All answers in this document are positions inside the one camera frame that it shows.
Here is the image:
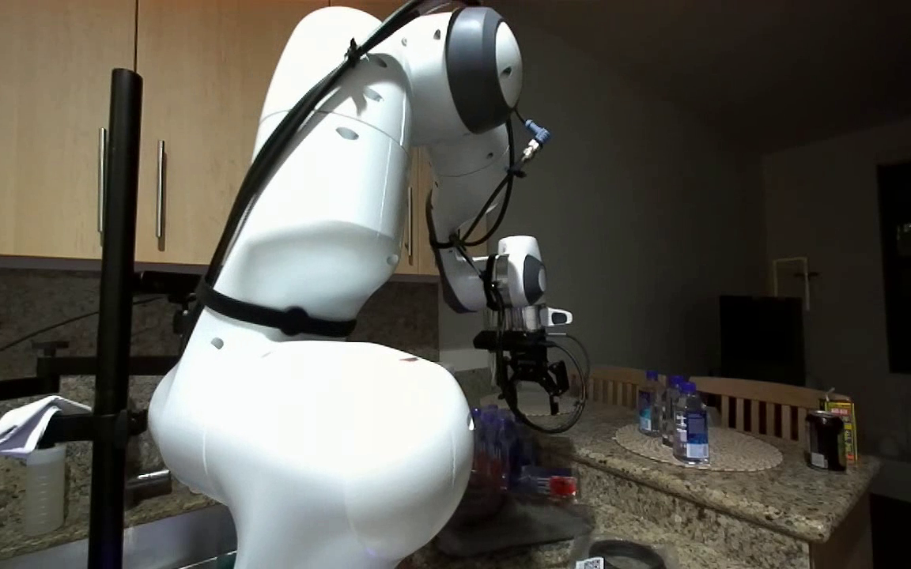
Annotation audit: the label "black vertical pole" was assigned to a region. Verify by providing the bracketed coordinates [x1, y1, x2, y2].
[84, 67, 145, 569]

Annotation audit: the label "yellow box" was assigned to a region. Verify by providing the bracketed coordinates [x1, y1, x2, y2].
[820, 390, 862, 468]

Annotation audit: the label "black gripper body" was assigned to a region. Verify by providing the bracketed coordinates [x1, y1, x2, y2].
[470, 326, 572, 387]

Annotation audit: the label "bowl of colourful items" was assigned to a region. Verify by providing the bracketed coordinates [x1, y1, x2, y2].
[466, 406, 585, 517]

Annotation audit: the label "white crumpled tissue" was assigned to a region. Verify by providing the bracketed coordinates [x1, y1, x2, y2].
[0, 391, 94, 457]

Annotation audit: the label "light wood cupboard door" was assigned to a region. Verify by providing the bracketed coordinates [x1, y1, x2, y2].
[0, 0, 140, 266]
[136, 0, 444, 280]

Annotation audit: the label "dark glass jar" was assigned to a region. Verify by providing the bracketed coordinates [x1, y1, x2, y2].
[803, 408, 848, 474]

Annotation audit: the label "pale yellow wall frame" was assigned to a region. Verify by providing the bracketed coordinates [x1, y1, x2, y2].
[768, 254, 822, 312]

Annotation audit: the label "white cup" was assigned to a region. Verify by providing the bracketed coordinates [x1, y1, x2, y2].
[6, 444, 71, 538]

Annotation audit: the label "metal cupboard handle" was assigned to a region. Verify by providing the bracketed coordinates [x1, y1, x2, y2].
[153, 135, 172, 254]

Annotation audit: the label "black arm strap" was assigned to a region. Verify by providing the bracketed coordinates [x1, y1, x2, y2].
[199, 288, 368, 343]

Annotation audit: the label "clear water bottle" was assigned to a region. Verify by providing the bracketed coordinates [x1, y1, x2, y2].
[635, 365, 663, 435]
[656, 372, 689, 446]

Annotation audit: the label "dark square screen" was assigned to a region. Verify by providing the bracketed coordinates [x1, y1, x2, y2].
[719, 293, 811, 390]

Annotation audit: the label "water bottle blue label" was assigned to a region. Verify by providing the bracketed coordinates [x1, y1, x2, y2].
[675, 378, 714, 468]

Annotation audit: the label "black horizontal frame rails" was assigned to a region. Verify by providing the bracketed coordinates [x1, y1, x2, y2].
[0, 350, 157, 454]

